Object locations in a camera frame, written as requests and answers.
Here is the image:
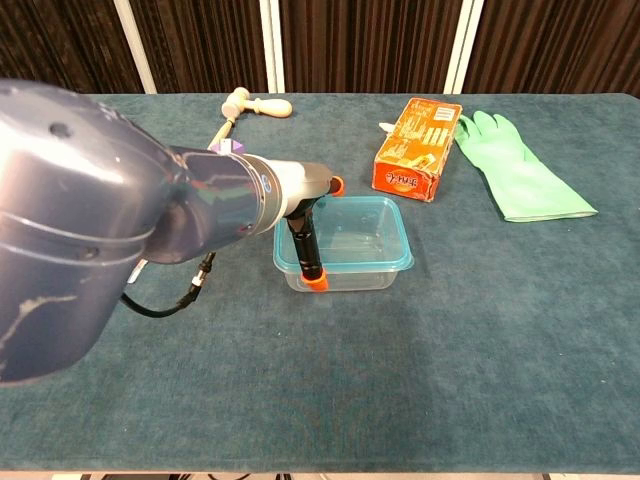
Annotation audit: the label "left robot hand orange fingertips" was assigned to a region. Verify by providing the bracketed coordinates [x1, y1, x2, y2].
[272, 160, 347, 292]

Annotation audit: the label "white partition post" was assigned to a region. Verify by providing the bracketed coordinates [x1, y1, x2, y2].
[112, 0, 159, 95]
[443, 0, 485, 95]
[258, 0, 286, 94]

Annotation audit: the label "orange cardboard carton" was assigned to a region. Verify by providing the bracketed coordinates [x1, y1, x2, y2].
[371, 97, 463, 203]

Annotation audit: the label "green rubber glove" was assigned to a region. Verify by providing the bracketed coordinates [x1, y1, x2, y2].
[453, 110, 599, 223]

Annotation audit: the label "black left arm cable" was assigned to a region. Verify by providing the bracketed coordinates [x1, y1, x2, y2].
[119, 252, 217, 318]

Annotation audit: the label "blue translucent plastic lid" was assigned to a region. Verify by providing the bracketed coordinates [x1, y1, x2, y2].
[272, 195, 416, 275]

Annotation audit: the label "wooden massage hammer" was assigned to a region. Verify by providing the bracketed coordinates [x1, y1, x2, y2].
[207, 86, 294, 150]

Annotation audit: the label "teal table cloth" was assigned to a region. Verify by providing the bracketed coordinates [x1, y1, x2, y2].
[0, 92, 640, 474]

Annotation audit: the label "clear plastic container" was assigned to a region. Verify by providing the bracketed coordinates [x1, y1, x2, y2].
[282, 259, 409, 294]

